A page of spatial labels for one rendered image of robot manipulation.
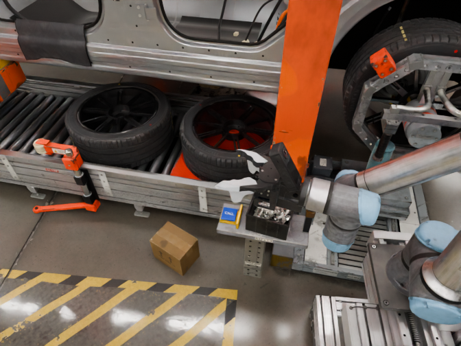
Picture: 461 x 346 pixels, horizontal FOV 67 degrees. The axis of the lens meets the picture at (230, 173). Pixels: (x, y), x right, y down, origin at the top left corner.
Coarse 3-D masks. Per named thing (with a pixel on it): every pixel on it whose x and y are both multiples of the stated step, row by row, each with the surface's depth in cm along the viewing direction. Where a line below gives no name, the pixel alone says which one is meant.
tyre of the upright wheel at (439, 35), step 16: (384, 32) 162; (400, 32) 154; (416, 32) 149; (432, 32) 146; (448, 32) 146; (368, 48) 165; (400, 48) 148; (416, 48) 146; (432, 48) 145; (448, 48) 144; (352, 64) 173; (368, 64) 156; (352, 80) 164; (352, 96) 168; (352, 112) 174; (352, 128) 181
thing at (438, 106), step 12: (396, 84) 162; (420, 84) 164; (456, 84) 158; (372, 96) 170; (408, 96) 169; (456, 96) 177; (444, 108) 165; (372, 132) 181; (396, 132) 189; (444, 132) 174; (396, 144) 183; (408, 144) 181
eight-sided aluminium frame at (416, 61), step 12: (408, 60) 145; (420, 60) 142; (432, 60) 141; (444, 60) 141; (456, 60) 143; (396, 72) 147; (408, 72) 146; (456, 72) 142; (372, 84) 153; (384, 84) 152; (360, 96) 163; (360, 108) 163; (360, 120) 167; (360, 132) 173; (372, 144) 176; (396, 156) 179
